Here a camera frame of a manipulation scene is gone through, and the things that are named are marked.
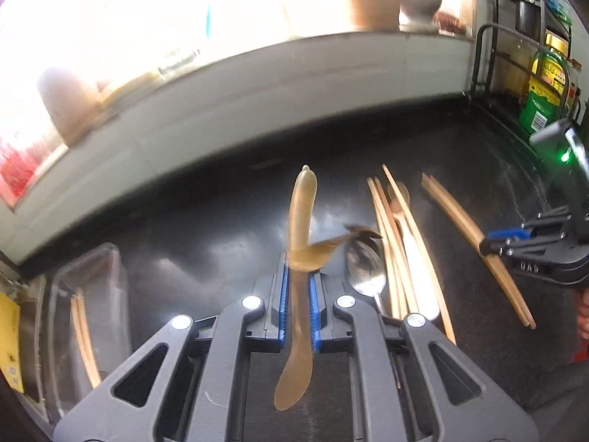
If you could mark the wooden chopsticks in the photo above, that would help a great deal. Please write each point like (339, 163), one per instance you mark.
(89, 345)

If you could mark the white cylindrical container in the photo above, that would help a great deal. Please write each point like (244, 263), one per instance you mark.
(69, 106)

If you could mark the person's right hand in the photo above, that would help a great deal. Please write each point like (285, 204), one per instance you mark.
(583, 308)

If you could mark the black metal rack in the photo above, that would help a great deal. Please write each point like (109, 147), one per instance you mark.
(483, 55)

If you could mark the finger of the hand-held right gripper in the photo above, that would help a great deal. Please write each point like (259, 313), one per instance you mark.
(494, 247)
(504, 234)

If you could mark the yellow printed card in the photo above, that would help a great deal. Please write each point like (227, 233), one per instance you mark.
(10, 340)

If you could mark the teal bottle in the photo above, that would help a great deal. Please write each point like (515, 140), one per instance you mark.
(209, 20)

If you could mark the red printed packet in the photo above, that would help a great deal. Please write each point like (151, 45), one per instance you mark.
(16, 175)

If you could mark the steel pot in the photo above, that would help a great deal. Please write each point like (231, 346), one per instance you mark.
(529, 23)

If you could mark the metal spoon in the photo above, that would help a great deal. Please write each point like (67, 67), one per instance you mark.
(366, 271)

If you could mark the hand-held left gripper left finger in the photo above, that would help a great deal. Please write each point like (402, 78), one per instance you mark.
(284, 304)

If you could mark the clear plastic container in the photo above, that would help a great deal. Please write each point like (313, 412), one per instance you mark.
(115, 285)

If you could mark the small brown spoon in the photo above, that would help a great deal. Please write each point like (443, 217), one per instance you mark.
(322, 252)

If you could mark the yellow-capped jar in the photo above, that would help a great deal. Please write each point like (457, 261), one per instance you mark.
(557, 43)

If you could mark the dried red chillies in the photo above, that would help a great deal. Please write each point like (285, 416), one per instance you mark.
(450, 23)

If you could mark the green bottle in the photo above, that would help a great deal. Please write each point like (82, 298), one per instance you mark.
(540, 96)

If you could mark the pair of chopsticks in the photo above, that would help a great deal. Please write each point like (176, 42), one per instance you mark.
(457, 221)

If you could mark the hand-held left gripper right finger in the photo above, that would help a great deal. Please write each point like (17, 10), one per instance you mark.
(315, 313)

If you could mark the white mortar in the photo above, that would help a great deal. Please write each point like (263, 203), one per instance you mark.
(418, 2)

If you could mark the red plastic object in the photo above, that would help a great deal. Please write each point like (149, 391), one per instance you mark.
(582, 350)

